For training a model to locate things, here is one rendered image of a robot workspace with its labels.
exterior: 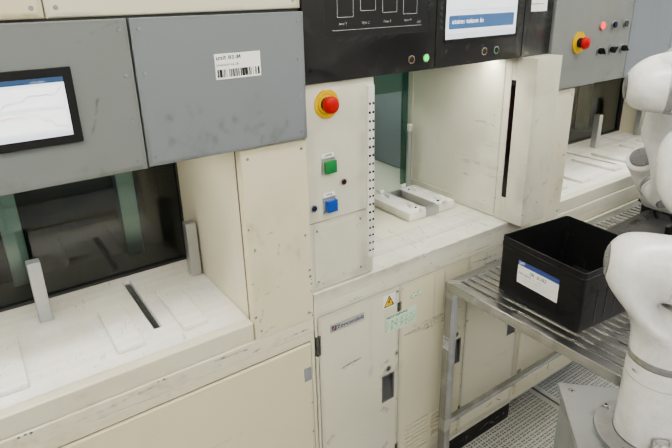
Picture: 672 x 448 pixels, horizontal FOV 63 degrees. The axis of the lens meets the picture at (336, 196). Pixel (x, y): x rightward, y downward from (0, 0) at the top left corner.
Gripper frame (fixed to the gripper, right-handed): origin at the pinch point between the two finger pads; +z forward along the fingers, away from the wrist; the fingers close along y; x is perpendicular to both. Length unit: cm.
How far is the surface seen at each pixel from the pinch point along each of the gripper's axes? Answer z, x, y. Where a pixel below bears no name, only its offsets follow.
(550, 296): -28, 44, 3
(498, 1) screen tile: -72, -14, 36
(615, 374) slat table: -29, 54, -20
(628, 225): 7.0, 4.5, 11.0
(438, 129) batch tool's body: -31, 7, 69
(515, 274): -27, 43, 16
